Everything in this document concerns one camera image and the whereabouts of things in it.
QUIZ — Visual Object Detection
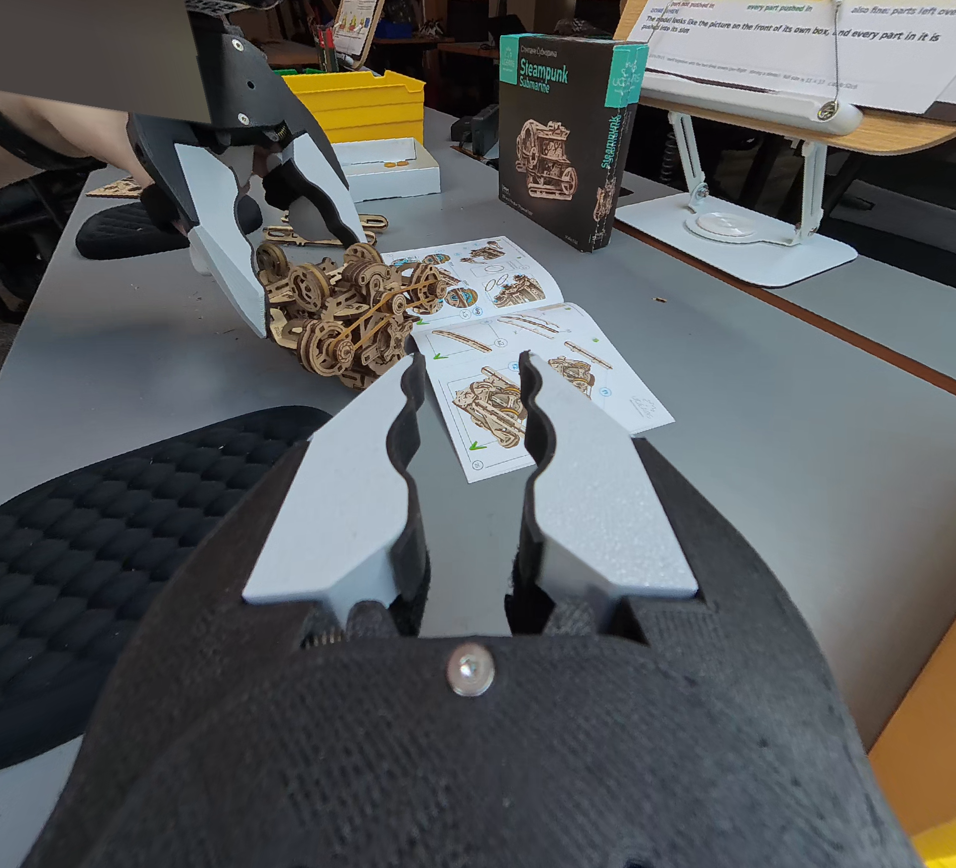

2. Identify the flat wooden part strip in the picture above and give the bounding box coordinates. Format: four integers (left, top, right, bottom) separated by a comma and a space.
261, 211, 389, 249

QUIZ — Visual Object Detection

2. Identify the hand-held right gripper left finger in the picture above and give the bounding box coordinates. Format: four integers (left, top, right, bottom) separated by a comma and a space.
241, 353, 433, 634

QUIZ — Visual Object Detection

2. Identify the dark chair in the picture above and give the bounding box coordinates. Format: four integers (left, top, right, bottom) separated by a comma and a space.
0, 166, 85, 331

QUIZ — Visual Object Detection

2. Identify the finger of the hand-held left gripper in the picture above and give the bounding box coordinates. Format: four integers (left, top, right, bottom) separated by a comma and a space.
261, 131, 368, 249
174, 142, 270, 340

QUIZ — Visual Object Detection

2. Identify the open instruction booklet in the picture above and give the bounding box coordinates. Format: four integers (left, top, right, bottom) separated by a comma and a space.
381, 235, 677, 484

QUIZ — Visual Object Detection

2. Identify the person's left forearm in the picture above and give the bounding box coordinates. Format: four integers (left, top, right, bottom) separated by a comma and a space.
0, 90, 150, 184

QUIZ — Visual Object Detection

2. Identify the large wooden document stand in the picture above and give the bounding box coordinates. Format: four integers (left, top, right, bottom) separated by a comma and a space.
612, 0, 956, 288

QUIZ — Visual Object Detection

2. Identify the yellow container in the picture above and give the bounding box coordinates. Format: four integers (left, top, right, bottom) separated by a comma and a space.
870, 629, 956, 868

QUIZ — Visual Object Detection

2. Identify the small wooden document stand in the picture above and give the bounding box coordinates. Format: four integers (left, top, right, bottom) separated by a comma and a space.
332, 0, 391, 72

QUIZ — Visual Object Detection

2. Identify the stack of yellow plastic bins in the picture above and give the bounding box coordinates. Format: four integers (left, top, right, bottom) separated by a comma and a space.
282, 69, 427, 146

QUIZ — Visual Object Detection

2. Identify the black model kit box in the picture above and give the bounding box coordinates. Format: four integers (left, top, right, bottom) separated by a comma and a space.
498, 32, 649, 254

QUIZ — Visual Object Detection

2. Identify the shallow white cardboard tray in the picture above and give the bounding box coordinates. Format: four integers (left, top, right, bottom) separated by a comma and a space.
329, 136, 442, 205

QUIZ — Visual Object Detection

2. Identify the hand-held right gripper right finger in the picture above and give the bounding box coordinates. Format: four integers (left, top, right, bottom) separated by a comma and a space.
508, 350, 701, 636

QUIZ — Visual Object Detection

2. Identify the black device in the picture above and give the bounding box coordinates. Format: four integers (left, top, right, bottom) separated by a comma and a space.
450, 103, 503, 161

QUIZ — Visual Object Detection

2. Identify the wooden mechanical model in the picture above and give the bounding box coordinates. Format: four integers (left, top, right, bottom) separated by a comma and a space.
254, 241, 449, 391

